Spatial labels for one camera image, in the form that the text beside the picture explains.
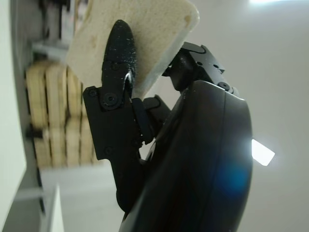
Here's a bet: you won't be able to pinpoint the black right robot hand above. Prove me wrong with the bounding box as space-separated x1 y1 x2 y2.
83 19 254 232

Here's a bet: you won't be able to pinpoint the white bread slice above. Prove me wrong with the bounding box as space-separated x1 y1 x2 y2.
65 0 201 98

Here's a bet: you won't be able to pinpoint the white ceiling light panel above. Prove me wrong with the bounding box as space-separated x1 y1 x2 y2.
251 139 276 167

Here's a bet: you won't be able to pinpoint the stacked wooden crates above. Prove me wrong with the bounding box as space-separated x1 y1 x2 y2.
25 60 103 168

